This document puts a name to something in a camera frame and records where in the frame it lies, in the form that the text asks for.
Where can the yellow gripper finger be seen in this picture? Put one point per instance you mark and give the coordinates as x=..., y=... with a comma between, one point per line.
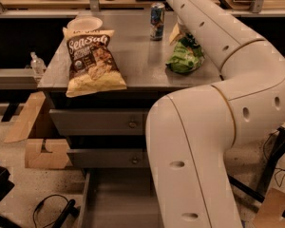
x=175, y=34

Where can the green rice chip bag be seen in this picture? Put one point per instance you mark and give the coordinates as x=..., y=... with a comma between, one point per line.
x=187, y=55

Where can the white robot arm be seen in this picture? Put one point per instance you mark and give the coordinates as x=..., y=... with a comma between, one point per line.
x=188, y=131

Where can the grey drawer cabinet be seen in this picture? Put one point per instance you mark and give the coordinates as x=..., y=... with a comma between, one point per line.
x=141, y=62

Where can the yellow sea salt chip bag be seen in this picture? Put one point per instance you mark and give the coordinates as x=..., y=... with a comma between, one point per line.
x=93, y=68

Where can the grey top drawer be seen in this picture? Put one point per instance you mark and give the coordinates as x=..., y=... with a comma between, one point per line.
x=88, y=122

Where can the grey middle drawer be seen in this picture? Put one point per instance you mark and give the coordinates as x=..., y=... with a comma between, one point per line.
x=108, y=158

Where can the grey open bottom drawer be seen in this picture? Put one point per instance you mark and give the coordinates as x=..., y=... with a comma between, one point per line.
x=119, y=198

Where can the blue drink can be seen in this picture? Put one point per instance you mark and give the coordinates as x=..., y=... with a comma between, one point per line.
x=157, y=20

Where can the white paper bowl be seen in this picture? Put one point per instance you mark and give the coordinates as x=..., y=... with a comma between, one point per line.
x=85, y=23

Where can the clear sanitizer bottle left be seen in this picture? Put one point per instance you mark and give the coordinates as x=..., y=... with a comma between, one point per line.
x=37, y=64

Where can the black rolling stand base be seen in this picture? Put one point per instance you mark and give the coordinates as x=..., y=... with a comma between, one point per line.
x=278, y=150

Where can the brown cardboard box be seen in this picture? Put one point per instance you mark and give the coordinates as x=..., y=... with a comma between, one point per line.
x=44, y=149

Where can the cardboard box bottom right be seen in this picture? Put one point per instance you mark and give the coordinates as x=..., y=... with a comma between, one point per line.
x=271, y=213

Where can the black chair base left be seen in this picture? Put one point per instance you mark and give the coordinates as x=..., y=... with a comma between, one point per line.
x=6, y=186

